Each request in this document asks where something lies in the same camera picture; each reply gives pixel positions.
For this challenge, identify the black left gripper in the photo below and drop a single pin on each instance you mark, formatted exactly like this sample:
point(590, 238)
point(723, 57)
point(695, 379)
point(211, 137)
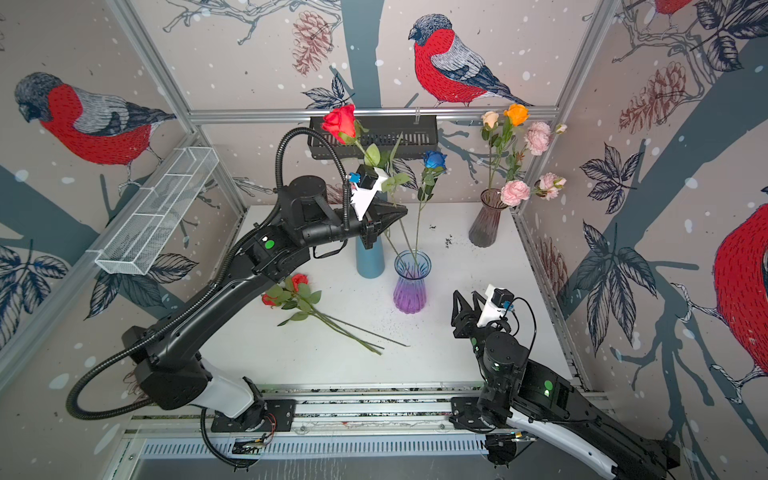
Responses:
point(373, 226)

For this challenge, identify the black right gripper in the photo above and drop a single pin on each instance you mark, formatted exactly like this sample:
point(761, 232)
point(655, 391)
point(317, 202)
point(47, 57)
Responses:
point(469, 316)

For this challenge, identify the blue purple glass vase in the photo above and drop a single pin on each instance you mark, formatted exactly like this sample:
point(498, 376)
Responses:
point(412, 269)

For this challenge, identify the pink grey glass vase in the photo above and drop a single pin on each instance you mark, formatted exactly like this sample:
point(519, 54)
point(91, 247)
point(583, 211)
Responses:
point(483, 232)

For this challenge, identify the blue artificial rose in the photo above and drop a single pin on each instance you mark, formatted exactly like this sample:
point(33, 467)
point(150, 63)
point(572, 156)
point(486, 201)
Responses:
point(434, 167)

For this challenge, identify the red artificial rose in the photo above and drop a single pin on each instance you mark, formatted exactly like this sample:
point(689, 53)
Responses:
point(303, 306)
point(342, 124)
point(300, 279)

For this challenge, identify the pink peony spray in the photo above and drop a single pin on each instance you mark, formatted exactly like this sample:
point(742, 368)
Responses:
point(547, 187)
point(539, 137)

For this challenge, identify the cream peach artificial rose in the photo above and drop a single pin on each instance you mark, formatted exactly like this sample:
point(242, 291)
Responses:
point(490, 122)

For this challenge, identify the orange artificial rose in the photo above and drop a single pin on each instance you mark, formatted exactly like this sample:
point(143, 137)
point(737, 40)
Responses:
point(511, 149)

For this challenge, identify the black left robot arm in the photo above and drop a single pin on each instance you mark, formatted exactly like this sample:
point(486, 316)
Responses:
point(170, 369)

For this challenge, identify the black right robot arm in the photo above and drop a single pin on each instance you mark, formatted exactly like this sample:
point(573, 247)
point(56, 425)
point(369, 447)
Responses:
point(523, 400)

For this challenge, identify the teal ceramic vase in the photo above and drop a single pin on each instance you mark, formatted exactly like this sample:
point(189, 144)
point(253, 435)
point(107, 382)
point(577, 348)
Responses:
point(370, 263)

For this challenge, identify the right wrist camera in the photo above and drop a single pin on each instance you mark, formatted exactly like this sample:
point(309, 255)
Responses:
point(498, 303)

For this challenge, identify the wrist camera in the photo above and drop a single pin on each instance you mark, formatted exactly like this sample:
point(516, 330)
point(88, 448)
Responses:
point(365, 183)
point(498, 303)

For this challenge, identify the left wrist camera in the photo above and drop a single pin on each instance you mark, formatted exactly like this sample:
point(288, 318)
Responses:
point(365, 183)

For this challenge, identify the black hanging wire basket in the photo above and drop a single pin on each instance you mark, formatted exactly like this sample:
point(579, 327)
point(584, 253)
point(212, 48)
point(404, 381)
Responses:
point(417, 135)

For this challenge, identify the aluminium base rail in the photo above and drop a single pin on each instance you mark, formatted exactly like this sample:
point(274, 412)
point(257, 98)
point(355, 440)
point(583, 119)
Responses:
point(331, 424)

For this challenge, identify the white wire mesh shelf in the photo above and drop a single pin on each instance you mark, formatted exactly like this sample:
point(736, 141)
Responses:
point(141, 238)

